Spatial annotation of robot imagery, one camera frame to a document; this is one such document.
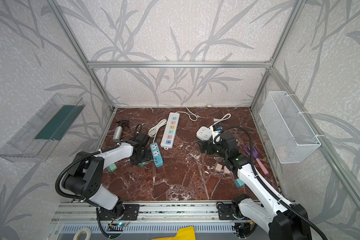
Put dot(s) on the beige plug adapter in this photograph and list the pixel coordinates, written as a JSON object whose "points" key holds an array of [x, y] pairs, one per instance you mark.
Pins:
{"points": [[226, 171], [218, 167]]}

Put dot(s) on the white wire basket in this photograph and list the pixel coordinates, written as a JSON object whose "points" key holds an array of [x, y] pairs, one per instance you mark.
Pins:
{"points": [[290, 134]]}

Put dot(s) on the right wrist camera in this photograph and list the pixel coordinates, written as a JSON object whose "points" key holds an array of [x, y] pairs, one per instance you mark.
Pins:
{"points": [[216, 130]]}

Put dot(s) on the long white power strip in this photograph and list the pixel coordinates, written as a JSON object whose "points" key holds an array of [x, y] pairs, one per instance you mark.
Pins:
{"points": [[170, 131]]}

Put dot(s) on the square white power socket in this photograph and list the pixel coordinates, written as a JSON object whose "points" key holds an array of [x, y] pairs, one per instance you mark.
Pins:
{"points": [[204, 133]]}

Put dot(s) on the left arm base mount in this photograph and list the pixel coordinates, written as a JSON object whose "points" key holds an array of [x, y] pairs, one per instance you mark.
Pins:
{"points": [[128, 212]]}

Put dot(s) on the white tape roll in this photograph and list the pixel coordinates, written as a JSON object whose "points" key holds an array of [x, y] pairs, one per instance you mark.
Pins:
{"points": [[86, 233]]}

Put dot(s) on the silver spray bottle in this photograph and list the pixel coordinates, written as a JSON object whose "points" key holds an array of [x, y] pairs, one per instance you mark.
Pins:
{"points": [[117, 137]]}

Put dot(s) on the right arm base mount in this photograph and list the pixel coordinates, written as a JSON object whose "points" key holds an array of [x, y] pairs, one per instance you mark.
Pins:
{"points": [[228, 211]]}

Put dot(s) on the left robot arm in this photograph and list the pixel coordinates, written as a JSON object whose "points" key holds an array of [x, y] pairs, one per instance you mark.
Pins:
{"points": [[82, 179]]}

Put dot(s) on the purple pink toy fork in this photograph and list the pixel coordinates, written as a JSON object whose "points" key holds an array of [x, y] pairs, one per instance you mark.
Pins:
{"points": [[255, 155]]}

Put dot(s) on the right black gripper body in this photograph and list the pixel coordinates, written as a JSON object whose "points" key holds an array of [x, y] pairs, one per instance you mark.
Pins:
{"points": [[206, 147]]}

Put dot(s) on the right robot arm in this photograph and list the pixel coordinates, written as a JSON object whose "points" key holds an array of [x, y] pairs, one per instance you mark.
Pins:
{"points": [[276, 215]]}

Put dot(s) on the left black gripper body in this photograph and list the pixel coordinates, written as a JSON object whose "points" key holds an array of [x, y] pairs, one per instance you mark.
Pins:
{"points": [[142, 159]]}

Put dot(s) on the teal power strip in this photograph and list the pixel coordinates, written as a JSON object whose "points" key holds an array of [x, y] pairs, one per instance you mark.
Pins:
{"points": [[157, 157]]}

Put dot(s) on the yellow plastic object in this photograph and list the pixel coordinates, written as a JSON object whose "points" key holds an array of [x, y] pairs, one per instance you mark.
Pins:
{"points": [[187, 233]]}

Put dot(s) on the clear plastic wall tray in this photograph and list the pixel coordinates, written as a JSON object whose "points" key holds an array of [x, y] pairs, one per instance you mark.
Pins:
{"points": [[38, 138]]}

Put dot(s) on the teal plug adapter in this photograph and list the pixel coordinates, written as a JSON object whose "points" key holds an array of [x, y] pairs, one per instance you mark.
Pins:
{"points": [[239, 183]]}

